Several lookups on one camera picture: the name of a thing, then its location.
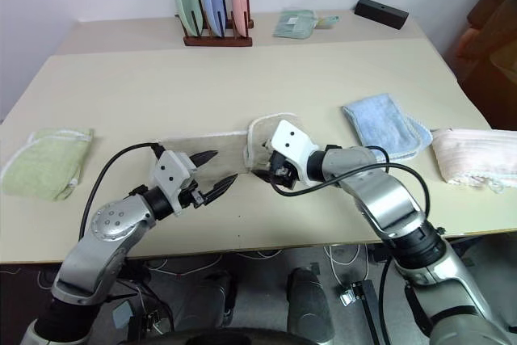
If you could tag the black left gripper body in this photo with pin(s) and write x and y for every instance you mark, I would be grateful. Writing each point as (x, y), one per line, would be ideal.
(194, 196)

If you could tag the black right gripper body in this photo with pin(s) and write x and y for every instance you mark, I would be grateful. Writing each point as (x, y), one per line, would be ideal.
(283, 171)

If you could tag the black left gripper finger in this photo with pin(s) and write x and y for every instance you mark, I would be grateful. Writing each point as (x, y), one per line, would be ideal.
(221, 189)
(205, 158)

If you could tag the beige towel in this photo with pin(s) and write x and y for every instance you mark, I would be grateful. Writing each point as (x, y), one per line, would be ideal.
(226, 151)

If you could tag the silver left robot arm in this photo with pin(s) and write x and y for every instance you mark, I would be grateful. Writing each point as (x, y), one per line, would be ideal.
(109, 236)

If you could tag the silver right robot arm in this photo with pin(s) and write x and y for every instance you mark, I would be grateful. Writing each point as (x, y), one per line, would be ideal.
(387, 199)

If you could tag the blue folded towel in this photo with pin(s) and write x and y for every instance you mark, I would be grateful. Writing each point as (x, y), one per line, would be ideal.
(383, 123)

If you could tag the teal folded towel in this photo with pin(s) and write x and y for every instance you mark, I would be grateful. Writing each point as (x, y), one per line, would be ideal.
(294, 23)

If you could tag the green folded towel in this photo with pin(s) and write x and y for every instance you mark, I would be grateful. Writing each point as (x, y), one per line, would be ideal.
(46, 163)

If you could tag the pink folded towel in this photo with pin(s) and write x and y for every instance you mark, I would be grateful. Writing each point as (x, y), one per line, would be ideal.
(472, 159)

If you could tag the dark rounded shape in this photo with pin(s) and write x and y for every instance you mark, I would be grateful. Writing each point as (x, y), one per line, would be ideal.
(309, 304)
(210, 300)

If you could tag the brown wooden dish rack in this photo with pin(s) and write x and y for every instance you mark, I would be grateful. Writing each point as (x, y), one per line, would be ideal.
(218, 41)

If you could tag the small silver connector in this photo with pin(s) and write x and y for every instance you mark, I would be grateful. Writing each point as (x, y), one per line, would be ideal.
(347, 296)

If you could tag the small green cloth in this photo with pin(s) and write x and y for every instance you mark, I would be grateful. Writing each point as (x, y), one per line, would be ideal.
(329, 21)

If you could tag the black rectangular box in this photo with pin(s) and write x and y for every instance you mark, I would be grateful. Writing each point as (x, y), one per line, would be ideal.
(381, 11)

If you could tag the brown orange seat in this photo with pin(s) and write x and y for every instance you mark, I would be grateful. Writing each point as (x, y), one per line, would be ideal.
(490, 38)

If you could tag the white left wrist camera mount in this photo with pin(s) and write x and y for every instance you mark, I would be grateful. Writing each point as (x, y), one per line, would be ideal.
(171, 171)

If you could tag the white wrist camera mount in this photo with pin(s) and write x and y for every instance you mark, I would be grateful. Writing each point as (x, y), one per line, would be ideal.
(171, 171)
(290, 135)

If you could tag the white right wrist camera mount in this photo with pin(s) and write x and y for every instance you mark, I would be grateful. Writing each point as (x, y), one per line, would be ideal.
(290, 135)

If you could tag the black metal floor frame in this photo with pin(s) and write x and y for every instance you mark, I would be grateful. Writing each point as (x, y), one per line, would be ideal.
(366, 300)

